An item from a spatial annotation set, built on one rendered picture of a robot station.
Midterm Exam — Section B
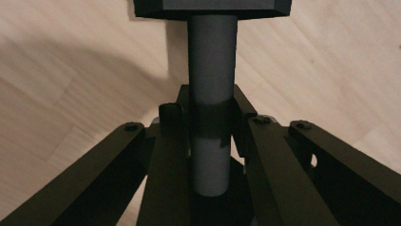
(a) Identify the black hex dumbbell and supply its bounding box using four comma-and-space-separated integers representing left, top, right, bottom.
133, 0, 293, 226

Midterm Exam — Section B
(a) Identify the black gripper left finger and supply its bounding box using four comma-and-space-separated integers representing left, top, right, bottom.
0, 85, 191, 226

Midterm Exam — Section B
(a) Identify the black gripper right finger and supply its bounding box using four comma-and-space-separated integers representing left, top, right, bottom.
232, 84, 401, 226

